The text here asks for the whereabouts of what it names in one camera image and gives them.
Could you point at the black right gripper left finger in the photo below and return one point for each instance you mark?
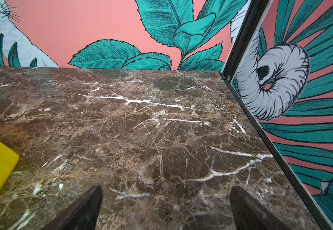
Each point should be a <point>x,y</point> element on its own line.
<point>82,214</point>

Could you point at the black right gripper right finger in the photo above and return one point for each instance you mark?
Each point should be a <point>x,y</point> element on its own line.
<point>249,214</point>

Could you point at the black right frame post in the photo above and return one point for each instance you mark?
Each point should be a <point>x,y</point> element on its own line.
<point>243,27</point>

